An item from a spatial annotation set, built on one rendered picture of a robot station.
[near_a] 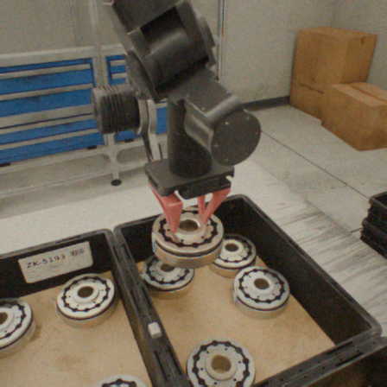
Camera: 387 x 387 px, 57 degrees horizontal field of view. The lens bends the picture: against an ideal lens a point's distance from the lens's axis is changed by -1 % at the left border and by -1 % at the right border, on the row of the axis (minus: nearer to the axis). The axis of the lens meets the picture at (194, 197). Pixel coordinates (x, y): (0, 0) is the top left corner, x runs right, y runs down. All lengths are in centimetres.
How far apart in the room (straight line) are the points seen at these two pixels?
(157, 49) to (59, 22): 282
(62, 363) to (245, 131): 47
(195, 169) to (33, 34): 280
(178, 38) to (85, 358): 50
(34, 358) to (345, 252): 79
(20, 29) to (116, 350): 276
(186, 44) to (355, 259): 81
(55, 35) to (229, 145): 289
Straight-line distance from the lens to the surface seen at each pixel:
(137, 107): 140
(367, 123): 330
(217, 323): 67
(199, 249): 49
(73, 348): 67
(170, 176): 44
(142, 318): 56
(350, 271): 102
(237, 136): 35
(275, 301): 67
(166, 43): 37
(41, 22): 316
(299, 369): 52
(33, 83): 235
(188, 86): 38
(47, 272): 75
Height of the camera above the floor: 136
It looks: 34 degrees down
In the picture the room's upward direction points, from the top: straight up
